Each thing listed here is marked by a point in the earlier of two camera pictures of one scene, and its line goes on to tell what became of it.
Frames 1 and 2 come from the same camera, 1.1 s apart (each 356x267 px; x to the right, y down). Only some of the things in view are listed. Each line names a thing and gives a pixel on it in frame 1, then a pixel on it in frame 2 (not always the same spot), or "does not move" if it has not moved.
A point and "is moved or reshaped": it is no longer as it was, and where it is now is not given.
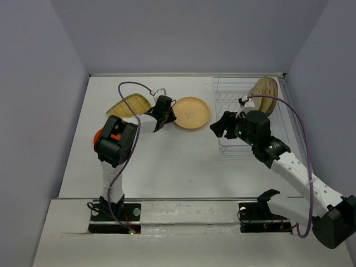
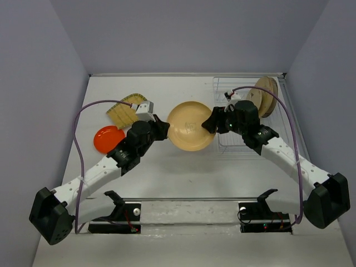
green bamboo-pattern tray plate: (138, 102) does not move
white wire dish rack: (227, 91) does not move
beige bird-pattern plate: (268, 87) does not move
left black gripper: (172, 117) -> (161, 127)
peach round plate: (191, 112) is moved or reshaped
